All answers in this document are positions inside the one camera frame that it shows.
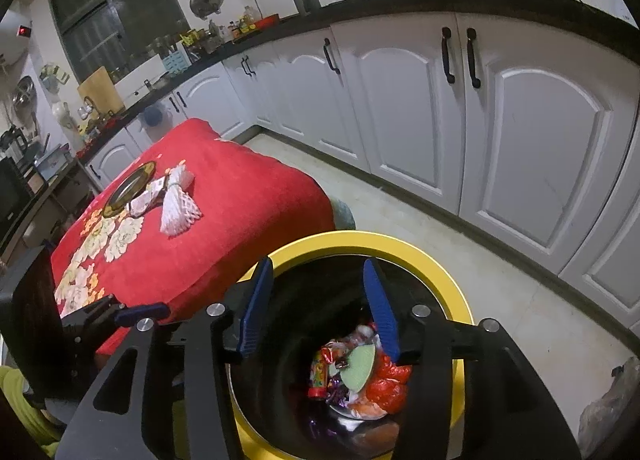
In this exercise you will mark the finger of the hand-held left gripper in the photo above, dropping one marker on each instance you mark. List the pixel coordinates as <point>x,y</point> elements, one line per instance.
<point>142,314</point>

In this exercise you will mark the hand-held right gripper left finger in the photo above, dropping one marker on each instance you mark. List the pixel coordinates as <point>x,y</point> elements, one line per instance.
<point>255,310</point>

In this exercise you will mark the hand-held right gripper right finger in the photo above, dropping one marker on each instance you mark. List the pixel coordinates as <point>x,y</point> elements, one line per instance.
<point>382,310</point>

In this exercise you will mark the yellow trash bin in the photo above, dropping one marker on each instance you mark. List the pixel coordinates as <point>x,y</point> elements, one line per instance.
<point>350,242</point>

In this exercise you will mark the red plastic wrapper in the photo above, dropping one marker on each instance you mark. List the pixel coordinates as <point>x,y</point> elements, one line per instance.
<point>387,387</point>

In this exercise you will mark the purple wrapper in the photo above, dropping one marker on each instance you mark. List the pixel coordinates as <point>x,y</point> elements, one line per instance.
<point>337,392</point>

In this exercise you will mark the white orange printed plastic bag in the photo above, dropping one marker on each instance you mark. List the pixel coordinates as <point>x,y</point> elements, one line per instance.
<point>367,409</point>

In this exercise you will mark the red yellow snack wrapper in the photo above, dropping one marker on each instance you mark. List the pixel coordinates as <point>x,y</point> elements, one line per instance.
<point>320,375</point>

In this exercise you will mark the red floral blanket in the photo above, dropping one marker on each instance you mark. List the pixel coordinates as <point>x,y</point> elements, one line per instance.
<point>240,210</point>

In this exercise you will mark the grey stool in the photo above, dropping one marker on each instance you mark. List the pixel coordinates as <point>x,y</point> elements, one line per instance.
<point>345,214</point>

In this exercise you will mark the white foam net bundle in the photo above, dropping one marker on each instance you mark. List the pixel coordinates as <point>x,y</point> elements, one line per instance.
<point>177,212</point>

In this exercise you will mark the pink white wrapper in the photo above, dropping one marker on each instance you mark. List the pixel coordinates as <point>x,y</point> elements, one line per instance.
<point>147,199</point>

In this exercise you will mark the black microwave oven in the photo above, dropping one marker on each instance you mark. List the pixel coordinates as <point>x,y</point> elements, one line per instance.
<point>12,195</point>

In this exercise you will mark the gold rimmed oval tray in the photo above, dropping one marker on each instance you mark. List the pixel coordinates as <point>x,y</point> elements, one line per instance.
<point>127,185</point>

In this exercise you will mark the blue storage box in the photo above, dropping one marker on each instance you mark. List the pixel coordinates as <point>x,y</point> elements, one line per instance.
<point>52,163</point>

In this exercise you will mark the blue hanging scoop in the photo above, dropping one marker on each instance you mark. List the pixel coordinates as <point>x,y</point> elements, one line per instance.
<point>152,115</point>

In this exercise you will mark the white kitchen cabinets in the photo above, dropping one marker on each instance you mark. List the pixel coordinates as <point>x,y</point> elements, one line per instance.
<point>415,104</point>

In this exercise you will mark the white jug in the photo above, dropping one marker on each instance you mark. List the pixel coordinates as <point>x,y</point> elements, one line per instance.
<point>62,113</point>

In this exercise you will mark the steel colander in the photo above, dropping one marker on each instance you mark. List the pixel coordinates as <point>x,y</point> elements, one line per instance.
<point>22,94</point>

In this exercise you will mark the wooden cutting board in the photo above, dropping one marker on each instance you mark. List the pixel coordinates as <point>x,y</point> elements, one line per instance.
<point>100,89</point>

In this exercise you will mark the clear plastic bag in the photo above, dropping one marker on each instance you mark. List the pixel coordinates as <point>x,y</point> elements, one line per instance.
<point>605,405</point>

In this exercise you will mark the blue utensil rack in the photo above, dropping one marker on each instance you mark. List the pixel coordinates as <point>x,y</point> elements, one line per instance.
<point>176,63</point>

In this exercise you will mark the row of jars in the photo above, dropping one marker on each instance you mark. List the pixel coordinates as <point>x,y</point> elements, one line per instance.
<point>155,47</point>

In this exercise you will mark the white water heater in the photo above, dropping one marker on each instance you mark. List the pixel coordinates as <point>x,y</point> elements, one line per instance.
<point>15,47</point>

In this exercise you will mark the group of condiment bottles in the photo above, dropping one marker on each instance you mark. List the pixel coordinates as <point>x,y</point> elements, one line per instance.
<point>245,22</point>

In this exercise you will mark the dark kitchen window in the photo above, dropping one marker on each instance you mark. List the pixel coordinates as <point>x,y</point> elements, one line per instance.
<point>110,14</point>

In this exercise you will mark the steel pot lid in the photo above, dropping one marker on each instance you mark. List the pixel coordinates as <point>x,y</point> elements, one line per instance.
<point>205,2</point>

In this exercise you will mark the steel cup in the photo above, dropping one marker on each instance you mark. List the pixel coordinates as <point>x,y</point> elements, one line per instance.
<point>306,2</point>

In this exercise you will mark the green wall organizer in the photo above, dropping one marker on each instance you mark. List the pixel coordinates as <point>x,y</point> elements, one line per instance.
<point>52,75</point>

